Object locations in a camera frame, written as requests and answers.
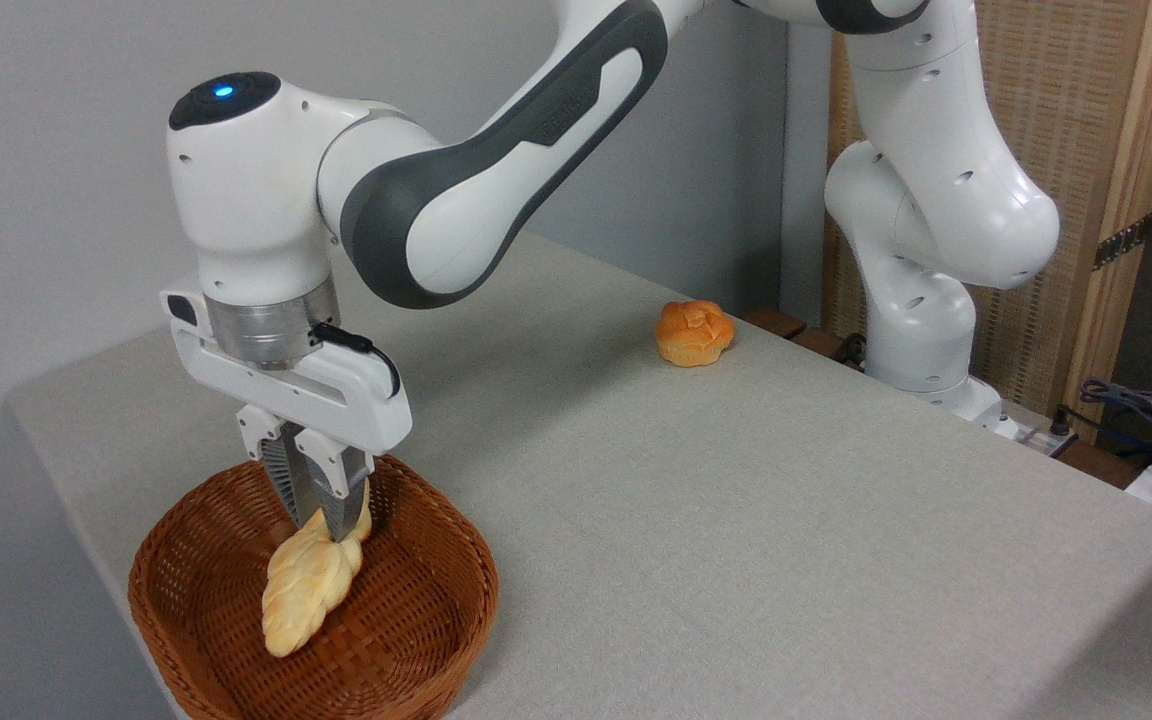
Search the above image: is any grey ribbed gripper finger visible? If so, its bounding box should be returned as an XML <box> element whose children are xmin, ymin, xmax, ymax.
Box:
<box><xmin>236</xmin><ymin>404</ymin><xmax>305</xmax><ymax>527</ymax></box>
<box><xmin>295</xmin><ymin>428</ymin><xmax>376</xmax><ymax>544</ymax></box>

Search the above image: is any wooden rattan folding screen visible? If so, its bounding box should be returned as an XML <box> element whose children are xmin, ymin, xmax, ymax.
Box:
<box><xmin>821</xmin><ymin>0</ymin><xmax>1152</xmax><ymax>431</ymax></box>

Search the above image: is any metal screen hinge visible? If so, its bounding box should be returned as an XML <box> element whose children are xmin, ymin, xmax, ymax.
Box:
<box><xmin>1093</xmin><ymin>215</ymin><xmax>1152</xmax><ymax>271</ymax></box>

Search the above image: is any round orange bread bun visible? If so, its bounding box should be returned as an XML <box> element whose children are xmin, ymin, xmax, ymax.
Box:
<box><xmin>655</xmin><ymin>300</ymin><xmax>737</xmax><ymax>368</ymax></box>

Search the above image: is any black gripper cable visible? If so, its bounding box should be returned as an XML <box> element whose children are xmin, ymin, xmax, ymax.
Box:
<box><xmin>308</xmin><ymin>322</ymin><xmax>403</xmax><ymax>399</ymax></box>

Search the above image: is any bundle of dark cables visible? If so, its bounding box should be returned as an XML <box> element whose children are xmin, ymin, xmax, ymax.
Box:
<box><xmin>1051</xmin><ymin>377</ymin><xmax>1152</xmax><ymax>471</ymax></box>

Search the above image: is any long braided bread loaf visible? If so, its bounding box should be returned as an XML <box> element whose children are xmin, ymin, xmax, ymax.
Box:
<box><xmin>261</xmin><ymin>480</ymin><xmax>374</xmax><ymax>658</ymax></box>

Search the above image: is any brown wicker basket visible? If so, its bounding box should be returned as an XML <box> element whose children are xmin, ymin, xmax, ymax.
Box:
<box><xmin>128</xmin><ymin>452</ymin><xmax>500</xmax><ymax>720</ymax></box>

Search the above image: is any white power connector block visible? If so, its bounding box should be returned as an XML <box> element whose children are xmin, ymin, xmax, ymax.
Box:
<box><xmin>996</xmin><ymin>400</ymin><xmax>1079</xmax><ymax>461</ymax></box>

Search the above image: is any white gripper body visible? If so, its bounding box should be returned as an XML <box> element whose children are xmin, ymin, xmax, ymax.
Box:
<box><xmin>160</xmin><ymin>288</ymin><xmax>413</xmax><ymax>459</ymax></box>

